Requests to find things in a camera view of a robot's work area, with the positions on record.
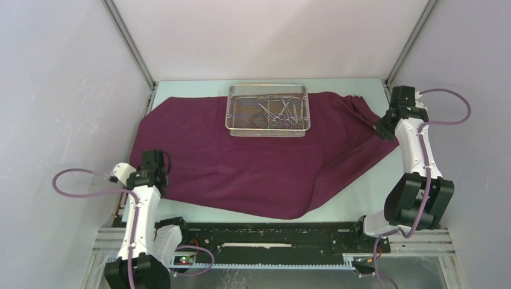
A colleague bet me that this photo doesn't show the maroon surgical wrap cloth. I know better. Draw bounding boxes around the maroon surgical wrap cloth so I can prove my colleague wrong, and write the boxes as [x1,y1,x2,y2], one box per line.
[130,92,398,220]

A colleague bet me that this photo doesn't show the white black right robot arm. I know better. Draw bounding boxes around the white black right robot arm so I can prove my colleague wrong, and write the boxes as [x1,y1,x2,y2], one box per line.
[350,107,454,252]

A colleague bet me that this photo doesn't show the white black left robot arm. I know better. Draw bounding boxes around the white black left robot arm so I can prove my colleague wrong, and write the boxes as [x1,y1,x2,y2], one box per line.
[104,161,190,288]

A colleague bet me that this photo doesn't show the steel surgical scissors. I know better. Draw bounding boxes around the steel surgical scissors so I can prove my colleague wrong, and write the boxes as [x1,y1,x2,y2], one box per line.
[257,103,280,127]

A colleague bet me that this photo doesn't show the steel forceps right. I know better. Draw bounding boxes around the steel forceps right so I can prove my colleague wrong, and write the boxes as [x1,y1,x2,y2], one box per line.
[293,104,301,125]

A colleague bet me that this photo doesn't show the steel forceps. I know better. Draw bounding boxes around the steel forceps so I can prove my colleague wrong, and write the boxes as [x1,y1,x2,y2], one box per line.
[280,98,291,126]
[293,104,301,125]

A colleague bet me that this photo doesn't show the steel forceps left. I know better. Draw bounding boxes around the steel forceps left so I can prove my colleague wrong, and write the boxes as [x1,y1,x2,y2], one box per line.
[280,98,291,126]

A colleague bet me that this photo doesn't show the steel instrument tray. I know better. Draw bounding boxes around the steel instrument tray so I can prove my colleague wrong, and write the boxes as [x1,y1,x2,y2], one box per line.
[225,84,311,138]

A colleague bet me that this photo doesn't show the steel tweezers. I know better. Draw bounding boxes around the steel tweezers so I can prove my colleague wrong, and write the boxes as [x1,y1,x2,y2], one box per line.
[248,111,267,129]

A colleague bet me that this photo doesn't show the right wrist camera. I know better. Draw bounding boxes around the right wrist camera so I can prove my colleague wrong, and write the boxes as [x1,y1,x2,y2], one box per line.
[389,85,418,111]

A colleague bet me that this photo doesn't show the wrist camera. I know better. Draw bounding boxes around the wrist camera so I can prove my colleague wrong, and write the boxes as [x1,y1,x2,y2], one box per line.
[108,149,169,184]
[389,85,418,111]

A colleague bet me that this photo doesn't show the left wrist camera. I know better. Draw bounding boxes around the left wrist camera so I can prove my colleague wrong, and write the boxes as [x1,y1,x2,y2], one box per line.
[108,149,169,184]

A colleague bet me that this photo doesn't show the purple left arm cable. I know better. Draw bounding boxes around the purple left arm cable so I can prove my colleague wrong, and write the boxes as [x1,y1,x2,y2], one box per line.
[52,168,216,289]

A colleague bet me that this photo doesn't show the aluminium frame rail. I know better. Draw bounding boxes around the aluminium frame rail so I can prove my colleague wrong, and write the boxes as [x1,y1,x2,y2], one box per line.
[92,228,456,256]

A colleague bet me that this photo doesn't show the right corner aluminium post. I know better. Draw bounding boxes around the right corner aluminium post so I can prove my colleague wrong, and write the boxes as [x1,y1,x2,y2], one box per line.
[384,0,440,87]

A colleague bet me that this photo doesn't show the corner aluminium post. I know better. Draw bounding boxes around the corner aluminium post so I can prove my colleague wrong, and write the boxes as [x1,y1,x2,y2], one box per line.
[102,0,156,90]
[384,0,440,87]

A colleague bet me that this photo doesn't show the left corner aluminium post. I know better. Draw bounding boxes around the left corner aluminium post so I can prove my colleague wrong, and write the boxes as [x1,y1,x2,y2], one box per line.
[102,0,156,90]

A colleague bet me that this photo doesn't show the grey cable duct strip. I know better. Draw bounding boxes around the grey cable duct strip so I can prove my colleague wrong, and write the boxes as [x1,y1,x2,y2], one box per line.
[169,257,355,270]

